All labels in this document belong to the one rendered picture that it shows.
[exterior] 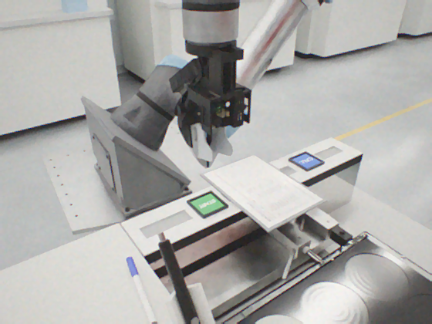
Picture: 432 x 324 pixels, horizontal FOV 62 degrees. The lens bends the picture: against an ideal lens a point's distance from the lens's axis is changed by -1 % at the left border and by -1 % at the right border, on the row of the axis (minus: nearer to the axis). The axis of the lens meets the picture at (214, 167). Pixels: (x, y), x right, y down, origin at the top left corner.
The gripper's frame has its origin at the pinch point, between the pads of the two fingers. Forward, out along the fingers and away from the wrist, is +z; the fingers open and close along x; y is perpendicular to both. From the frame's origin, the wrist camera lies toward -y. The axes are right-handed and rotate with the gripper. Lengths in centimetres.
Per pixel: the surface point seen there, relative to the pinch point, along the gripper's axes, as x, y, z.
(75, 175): -14, -45, 24
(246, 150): 125, -140, 106
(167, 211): -6.9, -1.7, 9.6
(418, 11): 568, -276, 62
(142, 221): -11.8, -1.8, 9.6
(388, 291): 16.2, 28.8, 15.7
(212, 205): 0.4, 1.7, 9.2
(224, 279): -3.2, 11.0, 17.6
